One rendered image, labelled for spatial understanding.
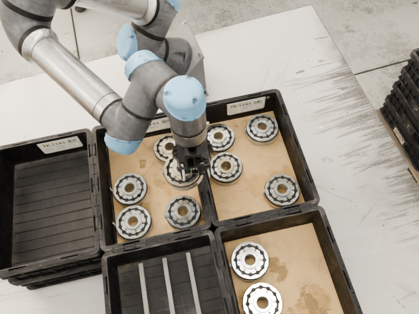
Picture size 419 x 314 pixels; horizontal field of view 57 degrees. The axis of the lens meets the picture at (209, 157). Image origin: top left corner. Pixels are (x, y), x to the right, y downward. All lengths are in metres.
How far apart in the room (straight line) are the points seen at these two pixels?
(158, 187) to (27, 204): 0.41
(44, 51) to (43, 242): 0.57
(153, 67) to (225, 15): 2.10
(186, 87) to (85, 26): 2.31
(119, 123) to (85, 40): 2.09
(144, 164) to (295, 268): 0.55
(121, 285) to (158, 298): 0.11
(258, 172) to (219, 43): 0.68
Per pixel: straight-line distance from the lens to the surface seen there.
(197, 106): 0.71
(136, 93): 0.79
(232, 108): 1.26
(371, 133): 1.51
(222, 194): 1.18
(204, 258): 1.13
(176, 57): 1.38
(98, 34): 2.90
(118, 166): 1.28
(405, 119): 2.11
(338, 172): 1.40
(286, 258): 1.14
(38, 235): 1.28
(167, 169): 1.03
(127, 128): 0.82
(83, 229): 1.23
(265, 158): 1.24
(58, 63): 0.95
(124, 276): 1.16
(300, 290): 1.12
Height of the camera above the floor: 1.93
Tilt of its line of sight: 62 degrees down
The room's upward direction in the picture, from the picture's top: 7 degrees counter-clockwise
